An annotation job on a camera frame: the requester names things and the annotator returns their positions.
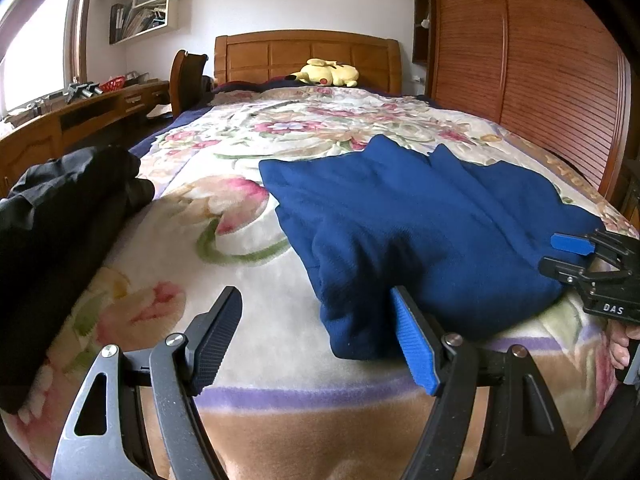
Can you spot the navy blue jacket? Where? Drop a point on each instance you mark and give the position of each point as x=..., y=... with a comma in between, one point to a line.
x=410, y=230

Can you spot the white wall shelf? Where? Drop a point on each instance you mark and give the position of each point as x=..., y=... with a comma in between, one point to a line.
x=172, y=15

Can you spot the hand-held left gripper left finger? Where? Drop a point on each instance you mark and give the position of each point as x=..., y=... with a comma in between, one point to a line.
x=210, y=345

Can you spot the window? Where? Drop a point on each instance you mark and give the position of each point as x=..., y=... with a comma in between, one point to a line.
x=35, y=50

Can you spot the red basket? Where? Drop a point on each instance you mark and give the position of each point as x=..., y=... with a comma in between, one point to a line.
x=113, y=83

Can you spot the wooden slatted wardrobe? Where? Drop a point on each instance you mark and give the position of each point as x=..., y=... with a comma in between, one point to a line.
x=530, y=55

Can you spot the black garment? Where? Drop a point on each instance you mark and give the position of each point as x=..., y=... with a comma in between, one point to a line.
x=50, y=240

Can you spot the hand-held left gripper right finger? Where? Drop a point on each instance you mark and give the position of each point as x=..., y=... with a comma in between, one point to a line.
x=417, y=342

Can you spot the wooden chair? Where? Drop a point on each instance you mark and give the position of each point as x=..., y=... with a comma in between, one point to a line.
x=182, y=85

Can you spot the floral blanket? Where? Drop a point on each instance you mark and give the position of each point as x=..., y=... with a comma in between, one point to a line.
x=250, y=280

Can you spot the wooden bed headboard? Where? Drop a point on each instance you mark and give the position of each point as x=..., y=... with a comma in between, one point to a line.
x=285, y=55

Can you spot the wooden desk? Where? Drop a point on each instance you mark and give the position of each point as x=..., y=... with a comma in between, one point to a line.
x=30, y=145

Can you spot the person's right hand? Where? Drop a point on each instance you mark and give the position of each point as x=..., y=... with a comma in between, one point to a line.
x=622, y=342

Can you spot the narrow wooden shelf unit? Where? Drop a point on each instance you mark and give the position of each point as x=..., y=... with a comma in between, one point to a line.
x=422, y=10

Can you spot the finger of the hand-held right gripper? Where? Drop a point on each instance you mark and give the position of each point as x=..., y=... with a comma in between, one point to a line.
x=610, y=295
x=572, y=243

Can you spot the yellow plush toy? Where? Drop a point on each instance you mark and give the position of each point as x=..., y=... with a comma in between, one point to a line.
x=330, y=74

